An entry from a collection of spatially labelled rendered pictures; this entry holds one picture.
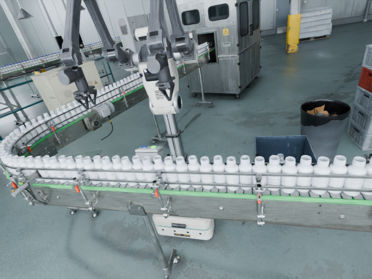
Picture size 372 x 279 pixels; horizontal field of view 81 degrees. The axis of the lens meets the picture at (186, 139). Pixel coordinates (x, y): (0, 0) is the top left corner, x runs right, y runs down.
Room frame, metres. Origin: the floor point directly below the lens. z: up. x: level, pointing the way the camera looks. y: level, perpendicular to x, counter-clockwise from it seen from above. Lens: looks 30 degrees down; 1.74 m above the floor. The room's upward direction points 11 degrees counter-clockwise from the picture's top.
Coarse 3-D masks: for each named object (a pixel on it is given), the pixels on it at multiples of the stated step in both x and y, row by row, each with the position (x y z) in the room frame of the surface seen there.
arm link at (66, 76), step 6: (78, 54) 1.13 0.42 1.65; (78, 60) 1.12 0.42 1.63; (66, 66) 1.12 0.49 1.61; (72, 66) 1.09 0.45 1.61; (60, 72) 1.05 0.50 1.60; (66, 72) 1.06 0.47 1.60; (72, 72) 1.08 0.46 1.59; (60, 78) 1.05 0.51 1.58; (66, 78) 1.04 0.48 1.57; (72, 78) 1.06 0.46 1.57; (66, 84) 1.05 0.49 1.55
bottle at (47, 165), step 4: (44, 156) 1.12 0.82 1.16; (48, 156) 1.11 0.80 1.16; (44, 160) 1.09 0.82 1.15; (48, 160) 1.10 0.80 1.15; (44, 164) 1.09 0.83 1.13; (48, 164) 1.09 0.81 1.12; (48, 172) 1.08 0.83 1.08; (52, 172) 1.08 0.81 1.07; (52, 176) 1.08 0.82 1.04; (56, 180) 1.08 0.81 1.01
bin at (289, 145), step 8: (256, 136) 1.22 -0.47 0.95; (264, 136) 1.20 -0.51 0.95; (272, 136) 1.18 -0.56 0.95; (280, 136) 1.17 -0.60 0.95; (288, 136) 1.15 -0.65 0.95; (296, 136) 1.13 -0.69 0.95; (304, 136) 1.12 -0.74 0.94; (256, 144) 1.21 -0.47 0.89; (264, 144) 1.20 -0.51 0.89; (272, 144) 1.18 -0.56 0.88; (280, 144) 1.16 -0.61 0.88; (288, 144) 1.15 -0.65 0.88; (296, 144) 1.13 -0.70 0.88; (304, 144) 1.11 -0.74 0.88; (256, 152) 1.21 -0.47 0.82; (264, 152) 1.20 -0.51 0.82; (272, 152) 1.18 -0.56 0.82; (280, 152) 1.16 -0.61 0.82; (288, 152) 1.15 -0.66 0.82; (296, 152) 1.13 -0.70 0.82; (304, 152) 1.09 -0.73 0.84; (312, 152) 0.95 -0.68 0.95; (296, 160) 1.13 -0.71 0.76; (312, 160) 0.93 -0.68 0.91
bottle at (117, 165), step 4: (116, 156) 0.97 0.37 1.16; (112, 160) 0.94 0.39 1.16; (116, 160) 0.94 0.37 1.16; (120, 160) 0.95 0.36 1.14; (116, 164) 0.93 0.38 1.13; (120, 164) 0.94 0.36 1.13; (116, 168) 0.92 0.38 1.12; (120, 168) 0.93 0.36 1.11; (116, 172) 0.93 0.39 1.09; (120, 172) 0.93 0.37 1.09; (120, 176) 0.92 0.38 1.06; (124, 176) 0.93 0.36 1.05
